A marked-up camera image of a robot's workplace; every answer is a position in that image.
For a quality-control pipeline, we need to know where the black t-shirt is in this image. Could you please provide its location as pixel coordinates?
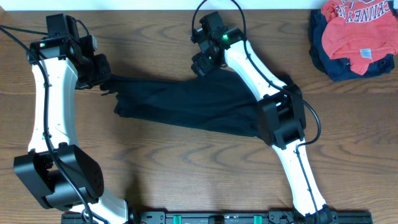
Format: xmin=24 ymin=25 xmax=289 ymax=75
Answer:
xmin=100 ymin=69 xmax=261 ymax=137

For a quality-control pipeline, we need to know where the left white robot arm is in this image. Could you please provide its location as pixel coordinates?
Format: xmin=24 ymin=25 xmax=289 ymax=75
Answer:
xmin=14 ymin=14 xmax=130 ymax=223

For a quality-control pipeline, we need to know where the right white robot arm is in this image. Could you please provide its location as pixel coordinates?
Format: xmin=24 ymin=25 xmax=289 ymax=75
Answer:
xmin=191 ymin=11 xmax=335 ymax=223

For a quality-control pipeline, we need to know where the navy blue garment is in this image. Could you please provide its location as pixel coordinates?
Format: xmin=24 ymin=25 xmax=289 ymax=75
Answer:
xmin=308 ymin=10 xmax=395 ymax=82

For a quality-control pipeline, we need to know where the red printed t-shirt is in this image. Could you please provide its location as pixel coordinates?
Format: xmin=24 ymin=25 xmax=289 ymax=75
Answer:
xmin=321 ymin=0 xmax=397 ymax=75

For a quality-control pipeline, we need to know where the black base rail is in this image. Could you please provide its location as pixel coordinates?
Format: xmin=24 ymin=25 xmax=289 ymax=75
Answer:
xmin=60 ymin=210 xmax=373 ymax=224

